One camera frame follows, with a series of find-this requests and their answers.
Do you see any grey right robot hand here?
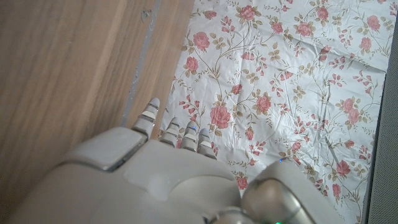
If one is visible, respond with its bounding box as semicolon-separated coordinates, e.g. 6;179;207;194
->
6;97;346;224

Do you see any floral backdrop cloth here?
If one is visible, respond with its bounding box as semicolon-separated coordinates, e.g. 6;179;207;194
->
158;0;398;224

